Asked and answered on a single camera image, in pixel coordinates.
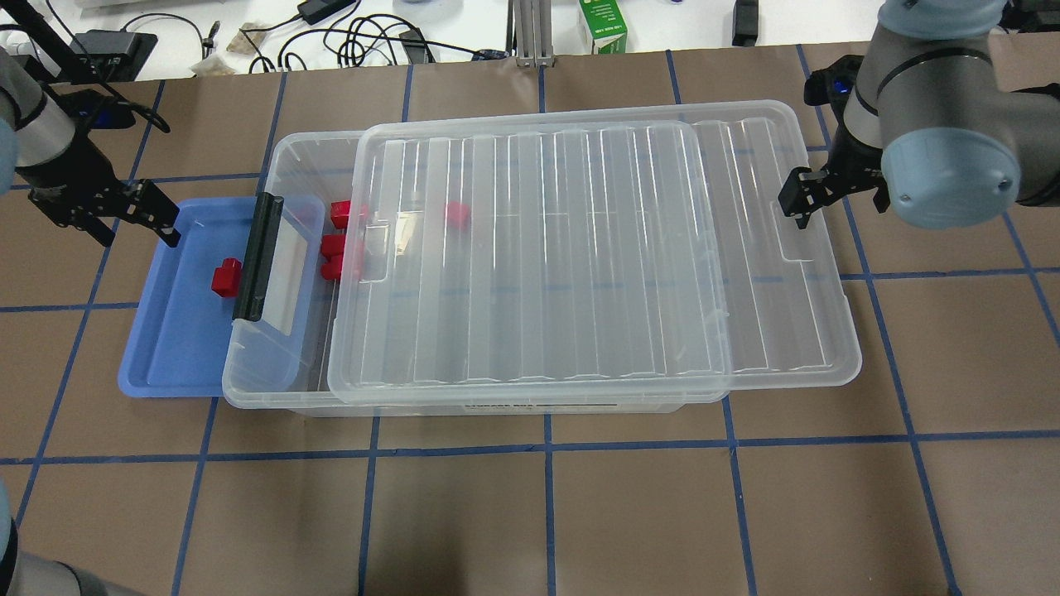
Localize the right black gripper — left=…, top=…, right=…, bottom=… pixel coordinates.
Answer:
left=778, top=121, right=891, bottom=230

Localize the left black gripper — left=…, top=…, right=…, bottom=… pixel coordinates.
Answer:
left=18, top=133, right=181, bottom=248

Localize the red block from tray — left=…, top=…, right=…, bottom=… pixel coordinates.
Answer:
left=210, top=257, right=243, bottom=299

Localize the clear plastic box lid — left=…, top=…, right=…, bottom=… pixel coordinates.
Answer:
left=326, top=99, right=862, bottom=416

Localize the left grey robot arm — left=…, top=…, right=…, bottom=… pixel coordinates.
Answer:
left=2, top=50, right=181, bottom=248

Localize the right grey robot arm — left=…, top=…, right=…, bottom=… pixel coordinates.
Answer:
left=778, top=1, right=1059, bottom=229

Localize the clear plastic storage box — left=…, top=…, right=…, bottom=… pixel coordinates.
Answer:
left=222, top=120, right=732, bottom=416

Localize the red block box centre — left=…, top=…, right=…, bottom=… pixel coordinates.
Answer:
left=444, top=201, right=472, bottom=230

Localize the blue plastic tray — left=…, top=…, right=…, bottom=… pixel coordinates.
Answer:
left=118, top=196, right=255, bottom=397

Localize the black device on desk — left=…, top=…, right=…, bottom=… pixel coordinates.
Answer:
left=731, top=0, right=759, bottom=46

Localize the red block middle left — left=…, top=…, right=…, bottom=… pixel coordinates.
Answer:
left=320, top=233, right=364, bottom=259

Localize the red block lower left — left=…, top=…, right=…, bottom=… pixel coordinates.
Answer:
left=320, top=255, right=364, bottom=283

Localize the red block upper left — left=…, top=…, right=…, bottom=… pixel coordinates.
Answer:
left=330, top=200, right=370, bottom=231

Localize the green white carton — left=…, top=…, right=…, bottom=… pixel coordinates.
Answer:
left=576, top=0, right=629, bottom=55

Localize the black power adapter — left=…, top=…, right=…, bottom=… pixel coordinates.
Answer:
left=296, top=0, right=359, bottom=24

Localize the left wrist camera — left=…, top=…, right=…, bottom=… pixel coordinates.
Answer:
left=57, top=89, right=136, bottom=132

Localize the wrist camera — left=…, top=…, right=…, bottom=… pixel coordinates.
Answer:
left=802, top=55, right=864, bottom=112
left=57, top=89, right=136, bottom=132

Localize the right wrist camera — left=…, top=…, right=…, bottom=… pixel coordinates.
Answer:
left=802, top=55, right=864, bottom=112

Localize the black box latch handle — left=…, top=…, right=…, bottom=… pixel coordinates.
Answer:
left=232, top=191, right=284, bottom=322

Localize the black cable bundle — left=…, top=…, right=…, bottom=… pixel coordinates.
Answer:
left=124, top=0, right=510, bottom=75

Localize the aluminium frame post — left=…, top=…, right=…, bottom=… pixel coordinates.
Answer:
left=507, top=0, right=554, bottom=68

